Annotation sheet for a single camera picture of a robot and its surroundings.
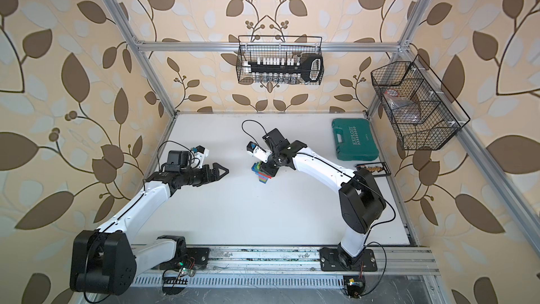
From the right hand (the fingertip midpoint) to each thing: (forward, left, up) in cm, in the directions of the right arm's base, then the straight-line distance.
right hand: (265, 164), depth 87 cm
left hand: (-4, +18, +1) cm, 18 cm away
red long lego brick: (-4, 0, -2) cm, 5 cm away
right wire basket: (+5, -58, +22) cm, 62 cm away
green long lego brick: (-3, +1, -1) cm, 4 cm away
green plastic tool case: (+16, -44, -6) cm, 47 cm away
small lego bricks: (-3, +2, -6) cm, 7 cm away
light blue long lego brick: (-1, +5, -1) cm, 5 cm away
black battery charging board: (+2, -51, -10) cm, 52 cm away
